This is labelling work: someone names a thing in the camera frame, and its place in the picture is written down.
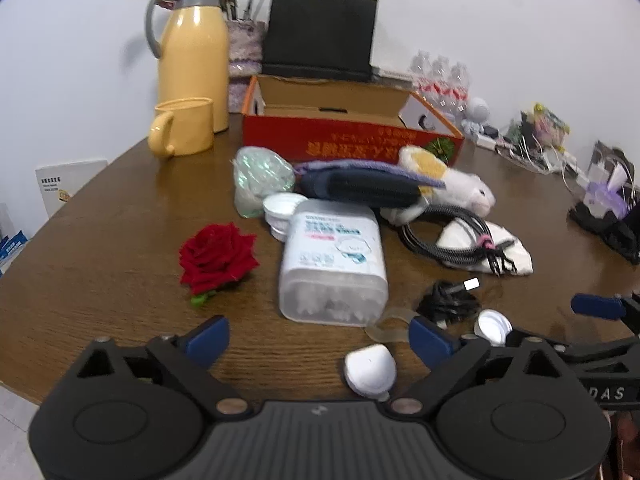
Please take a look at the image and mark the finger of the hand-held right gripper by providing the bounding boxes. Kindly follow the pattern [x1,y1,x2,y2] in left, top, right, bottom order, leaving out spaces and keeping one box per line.
[571,292,640,333]
[505,327,640,362]

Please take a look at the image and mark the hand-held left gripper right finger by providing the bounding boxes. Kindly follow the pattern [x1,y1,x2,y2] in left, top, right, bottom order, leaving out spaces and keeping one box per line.
[387,316,583,418]

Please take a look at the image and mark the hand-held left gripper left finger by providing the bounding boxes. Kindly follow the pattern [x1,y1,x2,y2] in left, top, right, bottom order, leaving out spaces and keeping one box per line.
[60,316,253,418]

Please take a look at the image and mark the white bottle cap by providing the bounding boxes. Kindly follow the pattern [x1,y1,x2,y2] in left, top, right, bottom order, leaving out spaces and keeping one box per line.
[473,309,514,347]

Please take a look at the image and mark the red rose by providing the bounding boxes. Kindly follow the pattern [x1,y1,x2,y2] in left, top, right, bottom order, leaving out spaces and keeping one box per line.
[178,222,261,308]

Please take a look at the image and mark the white face mask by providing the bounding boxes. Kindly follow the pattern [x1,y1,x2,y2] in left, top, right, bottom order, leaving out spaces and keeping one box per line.
[436,219,534,276]

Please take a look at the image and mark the black braided cable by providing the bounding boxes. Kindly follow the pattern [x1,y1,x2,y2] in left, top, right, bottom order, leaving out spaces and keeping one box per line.
[400,205,518,277]

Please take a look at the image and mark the white tissue packet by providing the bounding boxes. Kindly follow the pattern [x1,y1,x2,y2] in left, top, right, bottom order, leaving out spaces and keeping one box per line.
[277,198,390,327]

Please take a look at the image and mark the white yellow plush toy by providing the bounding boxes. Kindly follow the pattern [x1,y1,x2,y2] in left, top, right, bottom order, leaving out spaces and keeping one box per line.
[380,145,497,224]

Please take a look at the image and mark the navy glasses case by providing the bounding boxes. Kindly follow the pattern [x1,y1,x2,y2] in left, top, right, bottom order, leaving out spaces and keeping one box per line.
[297,169,426,209]

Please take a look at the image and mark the iridescent plastic wrapper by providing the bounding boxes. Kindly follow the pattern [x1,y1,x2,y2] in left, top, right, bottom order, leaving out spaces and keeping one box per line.
[231,146,297,219]

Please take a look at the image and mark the purple knitted cloth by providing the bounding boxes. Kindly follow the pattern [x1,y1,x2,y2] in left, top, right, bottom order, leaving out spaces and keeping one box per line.
[292,158,431,183]

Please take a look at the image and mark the orange cardboard box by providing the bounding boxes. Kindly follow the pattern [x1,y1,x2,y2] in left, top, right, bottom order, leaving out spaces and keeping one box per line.
[241,75,466,167]

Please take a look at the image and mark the clear plastic strip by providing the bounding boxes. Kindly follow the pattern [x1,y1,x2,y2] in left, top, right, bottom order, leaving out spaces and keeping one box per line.
[364,307,418,343]

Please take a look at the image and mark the white earbuds case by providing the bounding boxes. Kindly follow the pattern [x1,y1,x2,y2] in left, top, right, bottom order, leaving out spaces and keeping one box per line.
[343,343,398,401]

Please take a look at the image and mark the black cloth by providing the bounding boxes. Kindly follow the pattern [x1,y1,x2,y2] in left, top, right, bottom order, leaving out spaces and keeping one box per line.
[567,200,640,266]

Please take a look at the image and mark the gift bag with purple ribbon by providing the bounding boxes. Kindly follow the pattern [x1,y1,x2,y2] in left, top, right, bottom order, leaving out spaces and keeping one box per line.
[582,141,638,216]

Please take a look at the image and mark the yellow pink snack packet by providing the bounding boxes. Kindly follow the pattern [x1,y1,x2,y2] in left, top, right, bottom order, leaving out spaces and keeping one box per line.
[520,104,571,148]

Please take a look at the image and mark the yellow mug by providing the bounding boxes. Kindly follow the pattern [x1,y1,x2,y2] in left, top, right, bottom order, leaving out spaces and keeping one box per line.
[148,97,216,157]

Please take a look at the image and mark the blue white boxes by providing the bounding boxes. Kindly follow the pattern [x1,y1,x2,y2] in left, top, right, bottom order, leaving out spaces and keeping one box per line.
[0,230,31,276]

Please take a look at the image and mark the white robot toy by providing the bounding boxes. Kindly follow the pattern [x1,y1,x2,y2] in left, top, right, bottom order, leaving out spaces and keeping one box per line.
[461,97,492,133]

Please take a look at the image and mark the clear water bottle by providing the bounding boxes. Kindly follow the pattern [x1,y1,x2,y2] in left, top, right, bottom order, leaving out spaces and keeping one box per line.
[447,62,472,116]
[410,51,435,96]
[429,55,453,106]

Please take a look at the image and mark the white flat box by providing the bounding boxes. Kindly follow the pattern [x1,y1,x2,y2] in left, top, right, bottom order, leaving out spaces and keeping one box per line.
[372,66,416,83]

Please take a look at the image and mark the yellow thermos jug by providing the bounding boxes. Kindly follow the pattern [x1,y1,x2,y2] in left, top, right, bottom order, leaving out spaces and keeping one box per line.
[145,0,231,133]

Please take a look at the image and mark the purple white vase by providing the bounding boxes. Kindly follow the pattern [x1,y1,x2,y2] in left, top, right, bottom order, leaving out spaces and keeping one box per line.
[226,19,267,113]

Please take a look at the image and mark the black paper bag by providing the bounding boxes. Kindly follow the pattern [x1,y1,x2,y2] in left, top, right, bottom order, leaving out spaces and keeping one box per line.
[261,0,379,83]

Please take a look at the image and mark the small black cable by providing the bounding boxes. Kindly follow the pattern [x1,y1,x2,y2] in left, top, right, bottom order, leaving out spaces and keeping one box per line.
[416,278,482,330]

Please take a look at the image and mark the white cables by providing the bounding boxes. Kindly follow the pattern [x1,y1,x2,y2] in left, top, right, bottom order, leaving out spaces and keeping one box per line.
[475,125,591,181]

